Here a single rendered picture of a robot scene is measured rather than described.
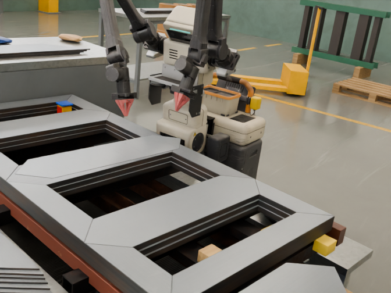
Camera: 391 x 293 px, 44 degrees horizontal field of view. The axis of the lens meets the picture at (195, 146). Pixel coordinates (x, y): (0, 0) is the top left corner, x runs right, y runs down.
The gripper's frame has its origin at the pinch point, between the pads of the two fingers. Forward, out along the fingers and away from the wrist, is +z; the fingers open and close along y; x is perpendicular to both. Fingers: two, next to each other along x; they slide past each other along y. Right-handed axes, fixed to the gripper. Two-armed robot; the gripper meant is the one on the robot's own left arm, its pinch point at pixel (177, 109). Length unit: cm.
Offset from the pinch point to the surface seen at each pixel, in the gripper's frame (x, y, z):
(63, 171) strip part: -47, -3, 38
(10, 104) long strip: -20, -76, 24
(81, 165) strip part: -40, -3, 35
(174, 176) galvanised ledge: 15.4, 1.7, 27.6
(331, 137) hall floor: 341, -31, -61
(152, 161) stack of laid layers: -15.7, 8.6, 24.3
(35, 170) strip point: -53, -10, 41
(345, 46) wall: 893, -233, -359
